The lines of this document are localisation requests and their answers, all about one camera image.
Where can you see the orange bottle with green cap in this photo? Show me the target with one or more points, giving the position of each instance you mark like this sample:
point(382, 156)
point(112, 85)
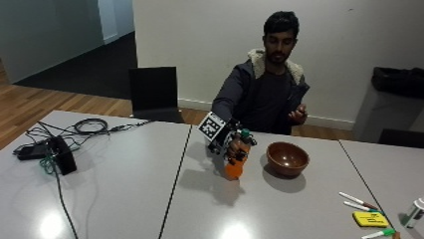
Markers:
point(236, 162)

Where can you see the white marker cube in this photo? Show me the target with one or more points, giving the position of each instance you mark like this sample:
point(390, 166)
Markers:
point(213, 127)

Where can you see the the person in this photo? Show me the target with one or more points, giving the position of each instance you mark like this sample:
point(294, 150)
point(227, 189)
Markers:
point(265, 89)

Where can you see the brown bowl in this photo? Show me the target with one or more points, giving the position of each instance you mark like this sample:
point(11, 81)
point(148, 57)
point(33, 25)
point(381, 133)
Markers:
point(288, 158)

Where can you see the grey cabinet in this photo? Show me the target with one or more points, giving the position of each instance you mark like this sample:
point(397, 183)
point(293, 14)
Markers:
point(387, 113)

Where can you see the black bag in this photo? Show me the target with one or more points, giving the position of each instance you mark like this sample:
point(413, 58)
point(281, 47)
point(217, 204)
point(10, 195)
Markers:
point(398, 81)

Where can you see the black chair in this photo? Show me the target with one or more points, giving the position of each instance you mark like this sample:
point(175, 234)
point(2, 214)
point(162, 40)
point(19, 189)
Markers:
point(154, 94)
point(401, 137)

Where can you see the white marker with brown cap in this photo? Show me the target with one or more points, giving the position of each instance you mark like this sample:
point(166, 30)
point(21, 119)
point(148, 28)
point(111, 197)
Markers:
point(358, 200)

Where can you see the white marker with green cap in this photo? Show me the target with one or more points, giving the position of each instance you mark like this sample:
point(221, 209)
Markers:
point(361, 207)
point(380, 234)

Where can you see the yellow sticky note pad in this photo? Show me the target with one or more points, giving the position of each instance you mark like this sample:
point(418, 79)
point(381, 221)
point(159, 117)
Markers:
point(370, 219)

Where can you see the black box device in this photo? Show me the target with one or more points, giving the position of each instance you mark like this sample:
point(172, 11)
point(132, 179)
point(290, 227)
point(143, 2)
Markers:
point(63, 155)

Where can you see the white bottle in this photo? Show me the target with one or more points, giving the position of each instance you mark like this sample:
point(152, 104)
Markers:
point(415, 212)

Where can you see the black flat device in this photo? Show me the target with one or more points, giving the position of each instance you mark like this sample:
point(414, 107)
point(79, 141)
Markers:
point(30, 151)

